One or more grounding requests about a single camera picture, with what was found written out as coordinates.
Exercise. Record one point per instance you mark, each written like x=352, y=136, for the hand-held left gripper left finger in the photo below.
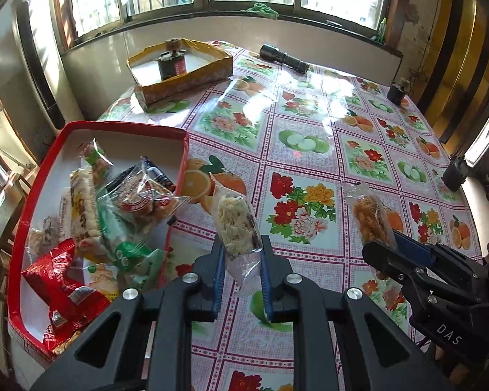
x=218, y=277

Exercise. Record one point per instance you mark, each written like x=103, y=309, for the clear twisted pastry packet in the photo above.
x=371, y=216

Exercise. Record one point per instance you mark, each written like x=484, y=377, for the red-label cylindrical motor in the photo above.
x=172, y=67

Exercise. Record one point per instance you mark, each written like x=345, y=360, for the black cylindrical motor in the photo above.
x=452, y=177

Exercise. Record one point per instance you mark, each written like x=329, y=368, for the plain red snack packet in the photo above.
x=57, y=277

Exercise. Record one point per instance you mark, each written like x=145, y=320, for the golden panelled door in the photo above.
x=464, y=49

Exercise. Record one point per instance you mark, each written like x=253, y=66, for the small dark motor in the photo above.
x=396, y=93

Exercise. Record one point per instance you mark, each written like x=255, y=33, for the clear nut bar packet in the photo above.
x=236, y=224

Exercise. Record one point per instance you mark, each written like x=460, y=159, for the dark blue snack packet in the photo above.
x=161, y=179

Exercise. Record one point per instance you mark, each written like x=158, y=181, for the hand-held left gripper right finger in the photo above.
x=267, y=285

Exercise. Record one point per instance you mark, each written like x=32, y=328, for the clear round cookie packet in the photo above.
x=142, y=201

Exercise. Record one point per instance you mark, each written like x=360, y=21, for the yellow biscuit packet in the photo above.
x=102, y=281

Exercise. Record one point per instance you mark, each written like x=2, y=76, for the black flashlight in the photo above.
x=283, y=58

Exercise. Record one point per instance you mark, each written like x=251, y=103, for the long yellow snack packet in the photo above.
x=83, y=211

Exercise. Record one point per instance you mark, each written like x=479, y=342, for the green white snack packet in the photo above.
x=122, y=248

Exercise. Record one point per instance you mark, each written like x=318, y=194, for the silver standing air conditioner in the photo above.
x=36, y=69

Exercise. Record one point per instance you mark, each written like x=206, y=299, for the clear orange snack packet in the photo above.
x=95, y=161

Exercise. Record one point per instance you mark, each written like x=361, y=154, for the green cloth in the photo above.
x=260, y=9

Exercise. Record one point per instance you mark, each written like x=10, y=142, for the red tray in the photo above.
x=146, y=142

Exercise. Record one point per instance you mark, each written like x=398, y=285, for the white bar packet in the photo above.
x=65, y=216

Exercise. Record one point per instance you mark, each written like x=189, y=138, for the green bottle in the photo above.
x=382, y=30

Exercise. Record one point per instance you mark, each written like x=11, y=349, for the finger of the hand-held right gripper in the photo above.
x=385, y=258
x=415, y=250

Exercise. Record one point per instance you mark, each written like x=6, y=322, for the yellow cardboard box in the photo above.
x=187, y=81

